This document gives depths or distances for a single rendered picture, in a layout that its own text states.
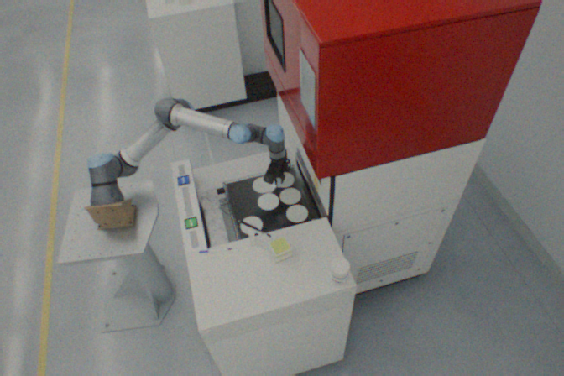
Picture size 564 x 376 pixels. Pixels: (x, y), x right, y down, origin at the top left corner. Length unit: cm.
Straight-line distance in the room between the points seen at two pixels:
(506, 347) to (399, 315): 62
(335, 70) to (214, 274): 92
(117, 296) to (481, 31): 248
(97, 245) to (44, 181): 178
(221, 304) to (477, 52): 128
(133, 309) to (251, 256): 129
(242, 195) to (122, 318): 124
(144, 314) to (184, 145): 149
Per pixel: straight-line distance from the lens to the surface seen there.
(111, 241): 218
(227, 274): 175
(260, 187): 207
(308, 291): 169
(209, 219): 202
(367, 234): 212
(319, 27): 135
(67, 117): 443
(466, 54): 157
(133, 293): 293
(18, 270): 344
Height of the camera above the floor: 248
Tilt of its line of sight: 51 degrees down
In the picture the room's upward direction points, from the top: 3 degrees counter-clockwise
